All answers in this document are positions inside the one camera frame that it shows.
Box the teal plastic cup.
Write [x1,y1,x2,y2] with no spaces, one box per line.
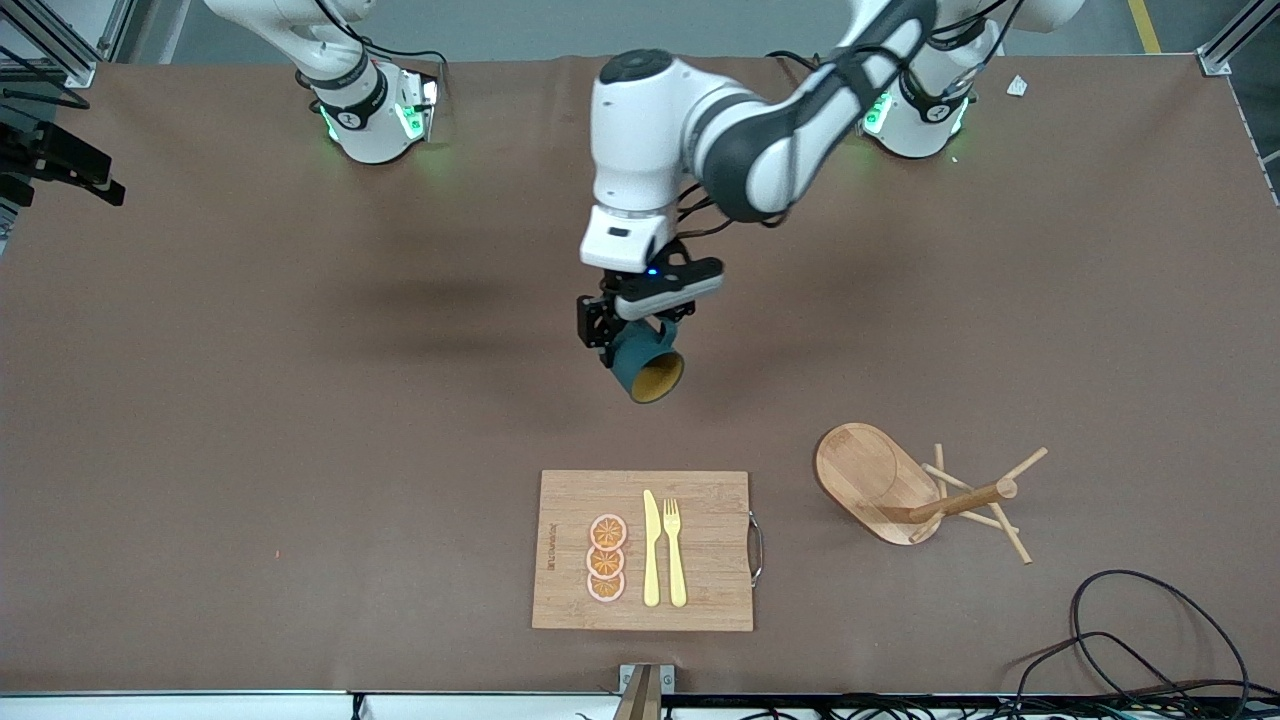
[608,318,687,405]

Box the yellow plastic knife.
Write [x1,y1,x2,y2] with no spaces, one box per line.
[642,489,662,608]

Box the yellow plastic fork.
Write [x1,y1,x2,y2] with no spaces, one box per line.
[663,498,689,608]

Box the bamboo cutting board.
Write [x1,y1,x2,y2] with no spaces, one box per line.
[531,470,766,633]

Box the brown table mat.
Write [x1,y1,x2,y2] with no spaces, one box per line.
[0,55,1280,696]

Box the wooden mug tree stand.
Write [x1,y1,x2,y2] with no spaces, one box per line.
[813,422,1049,566]

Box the aluminium frame profile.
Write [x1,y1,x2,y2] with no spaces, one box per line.
[0,0,131,89]
[1197,0,1280,77]

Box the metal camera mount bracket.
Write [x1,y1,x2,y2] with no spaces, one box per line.
[614,663,677,720]

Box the black loose cable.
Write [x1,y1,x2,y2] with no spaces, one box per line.
[1068,569,1252,703]
[1005,630,1201,706]

